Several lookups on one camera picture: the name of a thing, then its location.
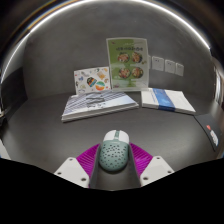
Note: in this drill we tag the white ceiling light strip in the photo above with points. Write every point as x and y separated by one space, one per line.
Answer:
186 25

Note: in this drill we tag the pale green perforated computer mouse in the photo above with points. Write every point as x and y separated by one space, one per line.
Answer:
114 155

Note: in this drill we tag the green food poster stand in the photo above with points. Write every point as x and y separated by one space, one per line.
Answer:
127 63

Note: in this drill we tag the striped cover book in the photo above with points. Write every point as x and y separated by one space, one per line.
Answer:
96 105

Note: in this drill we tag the dark-framed glass partition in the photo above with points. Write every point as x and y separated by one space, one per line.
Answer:
219 83

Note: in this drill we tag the white book with blue band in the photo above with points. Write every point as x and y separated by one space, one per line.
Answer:
166 100

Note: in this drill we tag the white sticker sheet card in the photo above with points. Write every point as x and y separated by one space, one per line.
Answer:
91 80

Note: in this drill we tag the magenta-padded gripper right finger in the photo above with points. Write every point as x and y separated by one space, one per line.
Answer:
154 168

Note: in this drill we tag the black mouse pad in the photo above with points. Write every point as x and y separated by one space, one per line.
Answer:
208 128

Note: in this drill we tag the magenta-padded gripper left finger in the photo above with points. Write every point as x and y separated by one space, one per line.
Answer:
74 169

